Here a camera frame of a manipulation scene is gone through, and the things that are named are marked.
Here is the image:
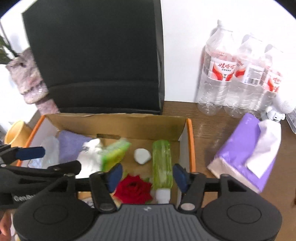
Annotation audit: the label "middle water bottle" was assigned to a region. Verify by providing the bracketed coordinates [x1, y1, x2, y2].
[224, 35, 265, 118]

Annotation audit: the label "small white round object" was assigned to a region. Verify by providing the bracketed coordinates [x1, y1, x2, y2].
[133, 148, 152, 165]

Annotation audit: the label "cardboard box orange trim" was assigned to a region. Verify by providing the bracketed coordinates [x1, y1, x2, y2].
[25, 113, 196, 205]

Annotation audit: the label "iridescent plastic bag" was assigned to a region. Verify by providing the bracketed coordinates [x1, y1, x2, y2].
[28, 136, 59, 169]

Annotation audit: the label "right water bottle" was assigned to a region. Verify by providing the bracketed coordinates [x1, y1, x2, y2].
[250, 45, 282, 118]

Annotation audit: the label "green soap box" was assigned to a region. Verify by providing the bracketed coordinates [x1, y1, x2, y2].
[101, 138, 131, 172]

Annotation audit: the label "green gel bottle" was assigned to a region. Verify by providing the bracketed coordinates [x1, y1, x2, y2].
[152, 140, 173, 204]

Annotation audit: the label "purple knitted cloth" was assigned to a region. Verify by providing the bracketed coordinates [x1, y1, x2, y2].
[58, 130, 92, 164]

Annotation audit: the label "red rose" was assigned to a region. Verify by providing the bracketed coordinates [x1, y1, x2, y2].
[113, 174, 153, 205]

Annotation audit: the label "yellow mug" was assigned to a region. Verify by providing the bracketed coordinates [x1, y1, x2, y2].
[4, 120, 32, 147]

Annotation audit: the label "purple tissue pack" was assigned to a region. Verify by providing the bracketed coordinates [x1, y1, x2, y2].
[207, 113, 281, 193]

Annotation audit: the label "black paper bag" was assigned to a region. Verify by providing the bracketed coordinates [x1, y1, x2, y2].
[22, 1, 165, 114]

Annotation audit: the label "purple ceramic vase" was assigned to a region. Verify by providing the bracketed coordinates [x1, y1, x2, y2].
[6, 48, 59, 115]

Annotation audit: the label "dried pink flowers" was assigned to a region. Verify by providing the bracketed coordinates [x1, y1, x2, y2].
[0, 36, 18, 65]

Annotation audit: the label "person's hand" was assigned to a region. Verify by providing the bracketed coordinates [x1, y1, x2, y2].
[0, 210, 11, 241]

